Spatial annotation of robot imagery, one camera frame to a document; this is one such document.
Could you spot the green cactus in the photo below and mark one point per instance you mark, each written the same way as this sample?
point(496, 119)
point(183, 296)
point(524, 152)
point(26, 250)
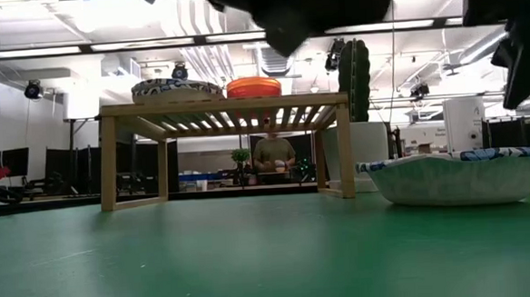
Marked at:
point(355, 84)

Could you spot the person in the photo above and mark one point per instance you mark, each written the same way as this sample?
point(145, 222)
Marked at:
point(273, 153)

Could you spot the blue patterned paper bowl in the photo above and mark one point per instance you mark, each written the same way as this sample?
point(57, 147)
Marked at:
point(175, 85)
point(176, 98)
point(453, 179)

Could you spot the small potted green plant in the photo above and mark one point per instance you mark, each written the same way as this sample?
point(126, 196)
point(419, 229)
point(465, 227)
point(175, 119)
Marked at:
point(240, 156)

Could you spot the black background monitor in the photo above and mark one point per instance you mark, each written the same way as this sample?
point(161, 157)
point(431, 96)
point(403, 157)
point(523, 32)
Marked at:
point(13, 161)

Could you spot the green table mat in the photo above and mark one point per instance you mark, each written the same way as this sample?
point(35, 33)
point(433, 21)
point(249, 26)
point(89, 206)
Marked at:
point(252, 258)

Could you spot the slatted wooden shelf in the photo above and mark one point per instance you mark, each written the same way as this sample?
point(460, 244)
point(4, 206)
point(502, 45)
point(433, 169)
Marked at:
point(222, 105)

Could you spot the black ceiling camera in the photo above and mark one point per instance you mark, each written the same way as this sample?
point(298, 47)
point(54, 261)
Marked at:
point(179, 72)
point(334, 56)
point(33, 89)
point(419, 90)

